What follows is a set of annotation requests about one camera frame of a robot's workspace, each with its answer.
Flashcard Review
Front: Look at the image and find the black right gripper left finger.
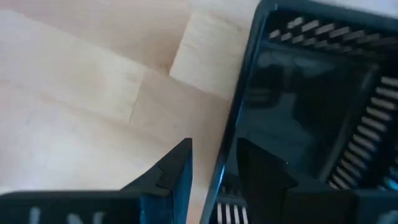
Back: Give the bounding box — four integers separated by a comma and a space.
0, 138, 193, 224

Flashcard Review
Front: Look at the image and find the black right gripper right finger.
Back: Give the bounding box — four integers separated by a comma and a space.
236, 138, 398, 224

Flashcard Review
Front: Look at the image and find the black plastic basket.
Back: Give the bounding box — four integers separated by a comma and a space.
200, 0, 398, 224

